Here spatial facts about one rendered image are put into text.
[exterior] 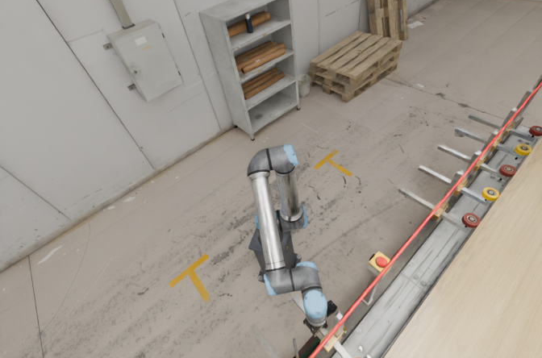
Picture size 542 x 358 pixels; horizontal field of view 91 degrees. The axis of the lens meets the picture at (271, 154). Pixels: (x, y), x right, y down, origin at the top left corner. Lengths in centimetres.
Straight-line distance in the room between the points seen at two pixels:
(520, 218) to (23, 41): 351
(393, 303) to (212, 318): 142
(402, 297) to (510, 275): 52
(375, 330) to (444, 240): 73
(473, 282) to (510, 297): 15
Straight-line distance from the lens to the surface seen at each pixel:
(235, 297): 256
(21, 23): 285
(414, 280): 194
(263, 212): 126
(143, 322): 281
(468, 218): 190
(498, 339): 168
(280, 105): 388
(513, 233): 196
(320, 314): 121
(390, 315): 185
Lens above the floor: 238
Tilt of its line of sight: 45 degrees down
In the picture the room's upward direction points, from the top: 11 degrees counter-clockwise
